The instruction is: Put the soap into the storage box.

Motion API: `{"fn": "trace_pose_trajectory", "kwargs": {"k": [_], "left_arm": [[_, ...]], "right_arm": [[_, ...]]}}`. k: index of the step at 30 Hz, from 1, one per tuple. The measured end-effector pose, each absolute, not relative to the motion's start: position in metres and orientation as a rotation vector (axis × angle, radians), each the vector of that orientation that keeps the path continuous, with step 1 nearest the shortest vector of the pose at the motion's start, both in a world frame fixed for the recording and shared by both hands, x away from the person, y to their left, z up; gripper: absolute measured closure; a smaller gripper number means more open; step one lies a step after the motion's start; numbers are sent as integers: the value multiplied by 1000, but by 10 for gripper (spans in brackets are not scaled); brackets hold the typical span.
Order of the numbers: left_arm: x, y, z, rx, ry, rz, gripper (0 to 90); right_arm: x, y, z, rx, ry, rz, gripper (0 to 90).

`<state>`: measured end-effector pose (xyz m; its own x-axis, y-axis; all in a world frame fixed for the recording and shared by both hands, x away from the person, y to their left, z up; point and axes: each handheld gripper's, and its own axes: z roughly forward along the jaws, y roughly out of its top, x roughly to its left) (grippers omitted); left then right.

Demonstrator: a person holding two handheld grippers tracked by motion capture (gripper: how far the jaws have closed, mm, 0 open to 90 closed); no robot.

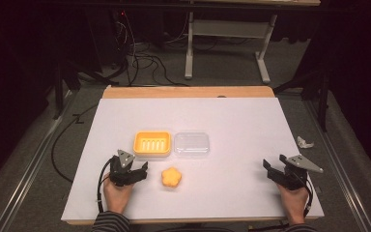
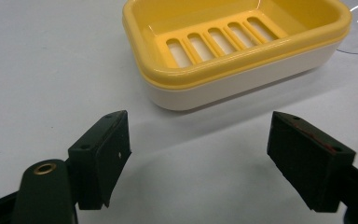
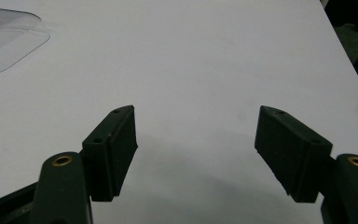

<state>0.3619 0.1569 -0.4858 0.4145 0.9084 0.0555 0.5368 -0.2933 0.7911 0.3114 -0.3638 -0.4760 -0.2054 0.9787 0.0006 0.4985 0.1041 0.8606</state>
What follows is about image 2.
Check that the yellow and white soap dish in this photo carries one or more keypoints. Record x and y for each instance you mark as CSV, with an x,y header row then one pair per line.
x,y
230,49

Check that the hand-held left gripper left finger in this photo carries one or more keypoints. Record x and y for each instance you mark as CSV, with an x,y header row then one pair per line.
x,y
101,161

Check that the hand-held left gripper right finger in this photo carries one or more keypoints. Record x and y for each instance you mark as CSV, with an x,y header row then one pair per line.
x,y
307,165

